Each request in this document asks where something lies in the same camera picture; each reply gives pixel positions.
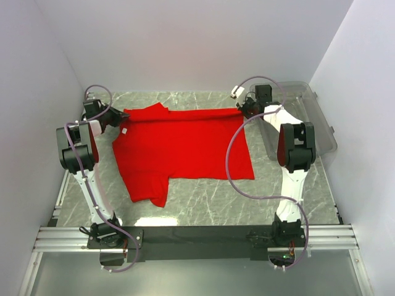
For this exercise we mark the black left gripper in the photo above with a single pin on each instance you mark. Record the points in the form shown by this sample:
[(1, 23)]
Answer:
[(112, 116)]

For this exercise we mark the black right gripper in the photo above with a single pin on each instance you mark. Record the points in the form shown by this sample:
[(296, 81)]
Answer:
[(247, 108)]

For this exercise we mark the red t shirt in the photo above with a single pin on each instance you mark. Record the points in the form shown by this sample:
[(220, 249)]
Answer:
[(156, 144)]

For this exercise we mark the clear plastic storage bin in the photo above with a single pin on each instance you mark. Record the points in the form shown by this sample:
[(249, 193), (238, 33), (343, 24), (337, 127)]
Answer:
[(302, 104)]

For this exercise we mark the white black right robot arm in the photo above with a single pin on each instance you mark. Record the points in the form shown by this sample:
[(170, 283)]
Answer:
[(295, 154)]

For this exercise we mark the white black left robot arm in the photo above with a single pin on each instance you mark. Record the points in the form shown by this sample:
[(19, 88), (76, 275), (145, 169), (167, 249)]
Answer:
[(78, 154)]

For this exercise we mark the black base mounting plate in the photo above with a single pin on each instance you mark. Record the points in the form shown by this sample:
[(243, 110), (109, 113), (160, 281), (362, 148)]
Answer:
[(203, 242)]

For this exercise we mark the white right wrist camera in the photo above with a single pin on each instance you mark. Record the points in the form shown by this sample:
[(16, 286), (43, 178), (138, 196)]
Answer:
[(237, 92)]

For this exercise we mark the aluminium front frame rail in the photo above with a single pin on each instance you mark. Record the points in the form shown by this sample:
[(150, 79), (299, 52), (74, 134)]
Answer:
[(321, 237)]

